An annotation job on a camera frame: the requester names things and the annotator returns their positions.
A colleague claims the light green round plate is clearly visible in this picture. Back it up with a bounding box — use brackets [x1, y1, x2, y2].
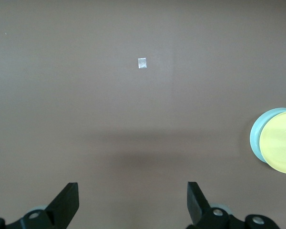
[249, 107, 286, 165]

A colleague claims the brown table cover mat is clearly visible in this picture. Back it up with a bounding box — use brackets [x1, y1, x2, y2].
[0, 0, 286, 229]

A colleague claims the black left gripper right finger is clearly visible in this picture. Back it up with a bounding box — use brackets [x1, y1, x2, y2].
[187, 181, 247, 229]

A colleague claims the yellow round plate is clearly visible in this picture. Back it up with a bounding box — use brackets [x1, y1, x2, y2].
[259, 110, 286, 175]

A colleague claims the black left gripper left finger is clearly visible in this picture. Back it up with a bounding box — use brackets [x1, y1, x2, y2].
[7, 182, 80, 229]

